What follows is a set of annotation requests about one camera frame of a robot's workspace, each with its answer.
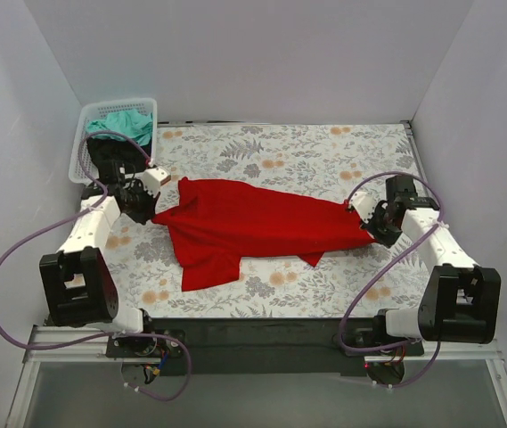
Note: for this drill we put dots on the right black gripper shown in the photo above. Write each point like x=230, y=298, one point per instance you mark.
x=378, y=227

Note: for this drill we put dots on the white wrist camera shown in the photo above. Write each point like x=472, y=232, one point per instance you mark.
x=153, y=179
x=363, y=204

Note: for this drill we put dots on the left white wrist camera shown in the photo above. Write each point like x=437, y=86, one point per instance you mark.
x=153, y=179

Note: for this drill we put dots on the black t shirt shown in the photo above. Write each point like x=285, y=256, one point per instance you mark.
x=106, y=149

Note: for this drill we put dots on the floral table cloth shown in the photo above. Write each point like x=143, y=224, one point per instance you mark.
x=325, y=162

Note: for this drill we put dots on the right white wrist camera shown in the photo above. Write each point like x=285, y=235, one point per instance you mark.
x=363, y=204

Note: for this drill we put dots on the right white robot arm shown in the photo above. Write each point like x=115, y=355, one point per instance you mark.
x=460, y=301

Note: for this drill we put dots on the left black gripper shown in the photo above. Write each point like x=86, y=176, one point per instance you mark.
x=144, y=209

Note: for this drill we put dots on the white plastic laundry basket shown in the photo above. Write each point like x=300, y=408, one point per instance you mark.
x=95, y=111

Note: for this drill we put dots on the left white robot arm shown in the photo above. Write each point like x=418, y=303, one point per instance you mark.
x=78, y=286

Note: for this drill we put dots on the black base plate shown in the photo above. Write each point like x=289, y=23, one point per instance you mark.
x=235, y=346

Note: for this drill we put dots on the teal t shirt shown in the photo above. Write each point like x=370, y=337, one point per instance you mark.
x=131, y=123

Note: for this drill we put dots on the red t shirt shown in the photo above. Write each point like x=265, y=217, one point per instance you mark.
x=218, y=222

